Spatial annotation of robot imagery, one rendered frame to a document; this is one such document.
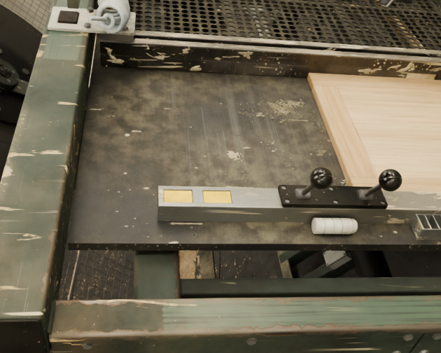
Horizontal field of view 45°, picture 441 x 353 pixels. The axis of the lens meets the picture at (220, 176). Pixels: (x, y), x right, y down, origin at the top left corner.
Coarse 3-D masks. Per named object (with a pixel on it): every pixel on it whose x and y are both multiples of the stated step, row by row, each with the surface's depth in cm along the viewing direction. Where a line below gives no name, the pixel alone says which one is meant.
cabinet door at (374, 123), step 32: (320, 96) 126; (352, 96) 128; (384, 96) 130; (416, 96) 132; (352, 128) 118; (384, 128) 120; (416, 128) 122; (352, 160) 110; (384, 160) 112; (416, 160) 113
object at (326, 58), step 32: (96, 32) 118; (128, 32) 119; (160, 32) 128; (128, 64) 127; (160, 64) 127; (192, 64) 128; (224, 64) 129; (256, 64) 130; (288, 64) 131; (320, 64) 132; (352, 64) 133; (384, 64) 134; (416, 64) 135
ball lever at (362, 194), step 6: (384, 174) 87; (390, 174) 86; (396, 174) 86; (384, 180) 87; (390, 180) 86; (396, 180) 86; (378, 186) 91; (384, 186) 87; (390, 186) 87; (396, 186) 87; (360, 192) 97; (366, 192) 96; (372, 192) 94; (360, 198) 97; (366, 198) 97
